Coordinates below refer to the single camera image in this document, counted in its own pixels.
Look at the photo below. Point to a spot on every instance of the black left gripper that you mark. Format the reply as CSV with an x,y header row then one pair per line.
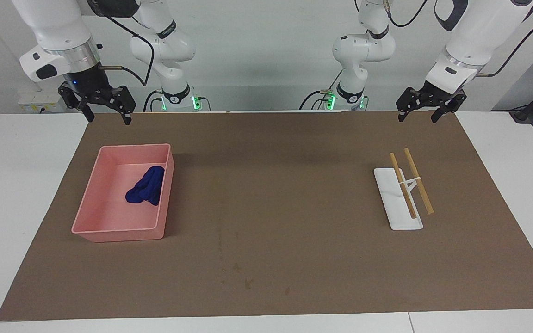
x,y
442,96

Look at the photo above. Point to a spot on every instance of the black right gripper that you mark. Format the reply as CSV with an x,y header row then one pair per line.
x,y
88,88

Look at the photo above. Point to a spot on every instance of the dark blue towel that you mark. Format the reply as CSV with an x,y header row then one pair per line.
x,y
148,187

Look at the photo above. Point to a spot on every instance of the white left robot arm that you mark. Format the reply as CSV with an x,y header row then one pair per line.
x,y
479,32

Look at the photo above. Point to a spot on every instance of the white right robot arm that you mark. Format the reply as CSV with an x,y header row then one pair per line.
x,y
53,27

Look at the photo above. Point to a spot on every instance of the wooden rack rod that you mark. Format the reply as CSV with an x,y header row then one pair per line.
x,y
426,201
403,185

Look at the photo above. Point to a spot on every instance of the white rack with wooden rods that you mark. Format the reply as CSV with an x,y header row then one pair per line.
x,y
391,194

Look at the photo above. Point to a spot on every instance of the pink plastic tray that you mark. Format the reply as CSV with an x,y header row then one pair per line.
x,y
109,217

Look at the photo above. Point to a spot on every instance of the brown table mat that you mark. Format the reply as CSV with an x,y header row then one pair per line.
x,y
271,194

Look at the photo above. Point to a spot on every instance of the white wall socket strip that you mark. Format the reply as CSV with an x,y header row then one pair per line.
x,y
30,104

